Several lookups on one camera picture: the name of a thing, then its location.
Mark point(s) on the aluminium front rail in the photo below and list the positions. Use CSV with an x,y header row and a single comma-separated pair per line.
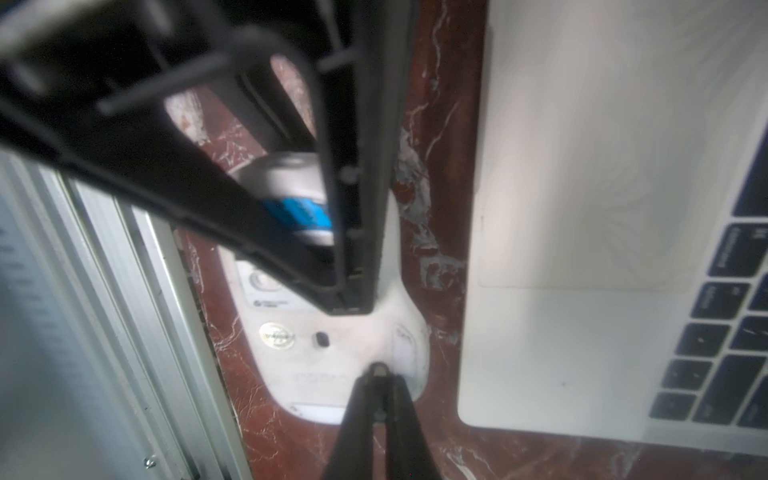
x,y
106,369

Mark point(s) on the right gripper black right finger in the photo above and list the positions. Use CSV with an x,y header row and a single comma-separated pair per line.
x,y
407,453

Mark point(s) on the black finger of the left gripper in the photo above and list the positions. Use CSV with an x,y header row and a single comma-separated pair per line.
x,y
363,62
142,157

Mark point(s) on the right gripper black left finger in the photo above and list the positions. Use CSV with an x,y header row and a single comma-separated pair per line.
x,y
352,454

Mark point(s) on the white wireless mouse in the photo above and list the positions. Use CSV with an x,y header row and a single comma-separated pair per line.
x,y
308,360

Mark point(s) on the silver laptop with black keyboard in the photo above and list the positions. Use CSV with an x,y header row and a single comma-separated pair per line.
x,y
617,270

